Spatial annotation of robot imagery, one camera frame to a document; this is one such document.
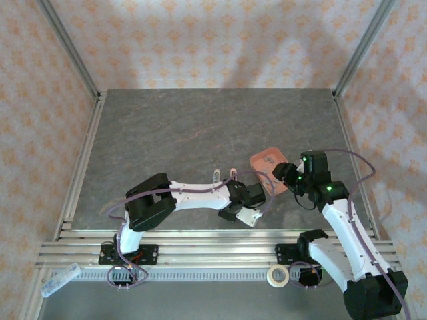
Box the pink plastic tray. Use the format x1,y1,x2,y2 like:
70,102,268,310
249,147,290,195

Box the aluminium mounting rails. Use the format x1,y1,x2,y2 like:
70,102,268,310
35,229,401,269

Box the white tape roll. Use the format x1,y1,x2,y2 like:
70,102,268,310
266,264,290,288

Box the clear plastic bottle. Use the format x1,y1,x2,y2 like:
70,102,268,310
39,262,82,299

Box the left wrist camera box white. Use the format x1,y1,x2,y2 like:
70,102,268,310
234,207,264,229

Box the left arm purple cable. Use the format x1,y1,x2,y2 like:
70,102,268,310
107,170,276,264

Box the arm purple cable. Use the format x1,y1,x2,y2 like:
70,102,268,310
323,148,411,320
107,170,276,264

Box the aluminium side rail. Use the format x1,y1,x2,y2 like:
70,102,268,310
333,95,381,241
53,90,108,241

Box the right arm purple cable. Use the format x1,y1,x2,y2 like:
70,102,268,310
323,148,411,320

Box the grey slotted cable duct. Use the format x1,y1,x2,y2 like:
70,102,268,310
49,269,338,283

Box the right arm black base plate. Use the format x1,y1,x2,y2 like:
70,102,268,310
274,243,303,266

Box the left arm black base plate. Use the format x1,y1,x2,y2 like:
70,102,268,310
98,243,159,267

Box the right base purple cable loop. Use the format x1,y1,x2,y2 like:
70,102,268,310
288,261,334,289

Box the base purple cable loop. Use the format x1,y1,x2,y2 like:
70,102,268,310
106,256,150,289
288,261,334,289

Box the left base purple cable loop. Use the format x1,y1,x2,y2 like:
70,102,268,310
106,256,150,289

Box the aluminium frame post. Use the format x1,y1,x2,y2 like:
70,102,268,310
332,0,397,100
35,0,102,101

